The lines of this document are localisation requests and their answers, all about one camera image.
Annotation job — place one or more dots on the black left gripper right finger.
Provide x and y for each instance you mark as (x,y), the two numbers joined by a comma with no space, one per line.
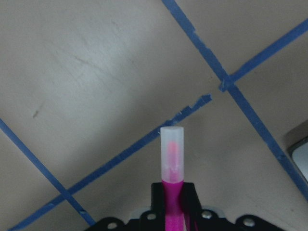
(190,206)

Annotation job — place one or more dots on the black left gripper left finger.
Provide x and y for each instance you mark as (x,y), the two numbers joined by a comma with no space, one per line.
(158,205)

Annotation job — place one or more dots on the pink highlighter pen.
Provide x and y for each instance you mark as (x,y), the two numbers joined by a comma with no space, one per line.
(172,175)

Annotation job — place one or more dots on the silver laptop notebook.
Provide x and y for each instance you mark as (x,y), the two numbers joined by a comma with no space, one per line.
(299,155)

